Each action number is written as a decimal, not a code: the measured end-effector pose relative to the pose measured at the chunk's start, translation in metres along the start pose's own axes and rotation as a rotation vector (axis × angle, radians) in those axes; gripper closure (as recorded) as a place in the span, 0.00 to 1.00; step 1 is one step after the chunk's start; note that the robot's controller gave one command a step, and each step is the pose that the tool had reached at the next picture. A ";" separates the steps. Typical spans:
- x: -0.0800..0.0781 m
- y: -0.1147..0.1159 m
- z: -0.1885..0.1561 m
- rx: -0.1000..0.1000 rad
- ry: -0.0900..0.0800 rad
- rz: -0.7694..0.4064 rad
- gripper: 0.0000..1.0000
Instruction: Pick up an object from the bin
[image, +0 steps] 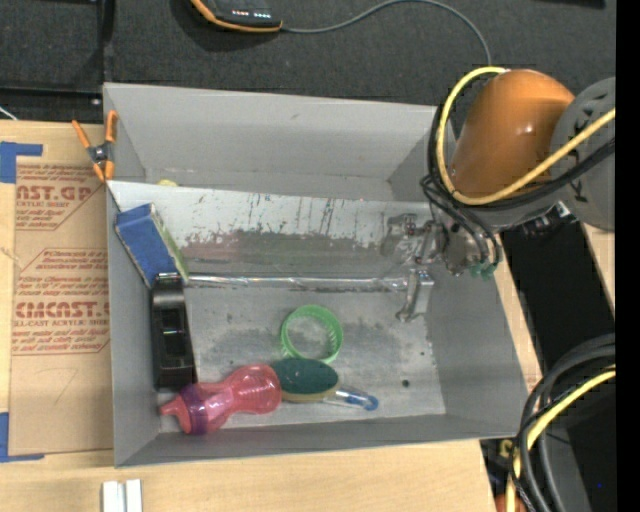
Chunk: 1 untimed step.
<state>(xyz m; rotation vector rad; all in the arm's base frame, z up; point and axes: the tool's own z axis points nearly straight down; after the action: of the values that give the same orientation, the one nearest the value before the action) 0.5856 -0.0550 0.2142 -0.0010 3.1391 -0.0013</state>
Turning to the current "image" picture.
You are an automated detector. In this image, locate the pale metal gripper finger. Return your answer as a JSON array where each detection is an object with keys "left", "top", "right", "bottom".
[
  {"left": 380, "top": 213, "right": 430, "bottom": 262},
  {"left": 395, "top": 268, "right": 436, "bottom": 323}
]

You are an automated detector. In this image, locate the grey metal bin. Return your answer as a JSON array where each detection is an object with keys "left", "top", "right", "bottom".
[{"left": 102, "top": 82, "right": 532, "bottom": 469}]

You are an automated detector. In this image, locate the dark green oval sponge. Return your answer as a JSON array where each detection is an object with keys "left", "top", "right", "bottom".
[{"left": 269, "top": 357, "right": 342, "bottom": 404}]

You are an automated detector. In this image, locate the pink and purple sippy bottle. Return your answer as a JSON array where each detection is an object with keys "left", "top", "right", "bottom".
[{"left": 159, "top": 363, "right": 284, "bottom": 436}]

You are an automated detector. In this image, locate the black tape dispenser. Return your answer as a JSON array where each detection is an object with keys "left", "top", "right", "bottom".
[{"left": 149, "top": 272, "right": 198, "bottom": 392}]

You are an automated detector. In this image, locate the blue and green box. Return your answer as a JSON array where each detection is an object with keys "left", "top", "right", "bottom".
[{"left": 114, "top": 201, "right": 192, "bottom": 289}]

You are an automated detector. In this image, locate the brown cardboard board red print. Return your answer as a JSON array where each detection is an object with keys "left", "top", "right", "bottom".
[{"left": 0, "top": 119, "right": 117, "bottom": 459}]

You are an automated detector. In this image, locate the green plastic ring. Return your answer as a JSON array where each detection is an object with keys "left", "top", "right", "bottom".
[{"left": 279, "top": 304, "right": 345, "bottom": 365}]

